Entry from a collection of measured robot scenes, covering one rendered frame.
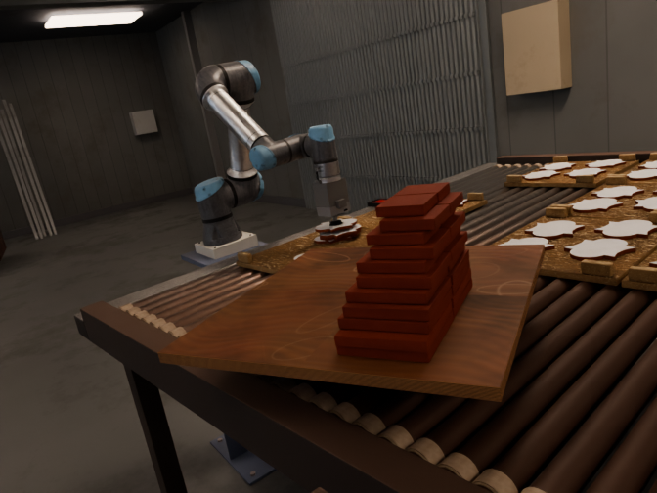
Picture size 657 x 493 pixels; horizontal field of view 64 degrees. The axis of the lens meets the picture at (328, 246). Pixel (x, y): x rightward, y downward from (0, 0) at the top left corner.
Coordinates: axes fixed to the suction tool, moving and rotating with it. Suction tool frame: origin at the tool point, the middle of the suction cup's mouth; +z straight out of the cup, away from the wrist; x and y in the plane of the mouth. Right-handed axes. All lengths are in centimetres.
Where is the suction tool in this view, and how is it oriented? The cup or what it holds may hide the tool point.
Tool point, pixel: (336, 227)
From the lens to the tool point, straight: 166.6
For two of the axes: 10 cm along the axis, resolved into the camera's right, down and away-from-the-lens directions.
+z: 1.6, 9.5, 2.7
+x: -6.8, -0.9, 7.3
